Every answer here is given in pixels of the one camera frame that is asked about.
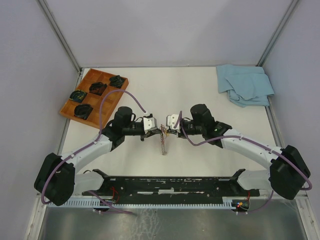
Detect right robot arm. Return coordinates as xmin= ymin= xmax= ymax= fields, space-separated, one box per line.
xmin=166 ymin=104 xmax=312 ymax=200

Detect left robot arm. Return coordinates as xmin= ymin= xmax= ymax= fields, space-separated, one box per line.
xmin=34 ymin=106 xmax=158 ymax=206

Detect dark rolled cloth far right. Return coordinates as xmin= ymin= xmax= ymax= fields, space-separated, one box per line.
xmin=109 ymin=75 xmax=125 ymax=89

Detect dark rolled cloth centre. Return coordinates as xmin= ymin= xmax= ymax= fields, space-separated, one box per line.
xmin=89 ymin=82 xmax=108 ymax=96

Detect wooden compartment tray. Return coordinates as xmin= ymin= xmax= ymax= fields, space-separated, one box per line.
xmin=60 ymin=68 xmax=129 ymax=129

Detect dark rolled cloth front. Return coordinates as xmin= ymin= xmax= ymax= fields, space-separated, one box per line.
xmin=74 ymin=103 xmax=93 ymax=120

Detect light blue cloth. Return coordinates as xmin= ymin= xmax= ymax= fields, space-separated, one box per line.
xmin=216 ymin=64 xmax=275 ymax=108

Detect dark rolled cloth yellow pattern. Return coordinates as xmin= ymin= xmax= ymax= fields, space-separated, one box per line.
xmin=69 ymin=90 xmax=87 ymax=103

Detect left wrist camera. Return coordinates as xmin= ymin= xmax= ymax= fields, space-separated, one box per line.
xmin=142 ymin=112 xmax=158 ymax=133

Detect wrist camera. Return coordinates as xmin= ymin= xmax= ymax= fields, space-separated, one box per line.
xmin=142 ymin=112 xmax=158 ymax=133
xmin=166 ymin=111 xmax=182 ymax=129

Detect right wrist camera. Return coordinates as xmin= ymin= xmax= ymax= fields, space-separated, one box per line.
xmin=166 ymin=111 xmax=182 ymax=129

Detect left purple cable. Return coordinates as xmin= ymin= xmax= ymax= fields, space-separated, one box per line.
xmin=41 ymin=89 xmax=151 ymax=215

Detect purple cable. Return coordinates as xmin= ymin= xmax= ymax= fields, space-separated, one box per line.
xmin=41 ymin=89 xmax=151 ymax=215
xmin=174 ymin=110 xmax=313 ymax=215

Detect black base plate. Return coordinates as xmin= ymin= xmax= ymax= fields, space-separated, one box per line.
xmin=96 ymin=169 xmax=260 ymax=200

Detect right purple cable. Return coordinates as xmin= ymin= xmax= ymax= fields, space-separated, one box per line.
xmin=174 ymin=110 xmax=313 ymax=215

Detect light blue cable duct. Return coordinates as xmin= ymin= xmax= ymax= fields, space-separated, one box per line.
xmin=47 ymin=197 xmax=238 ymax=208

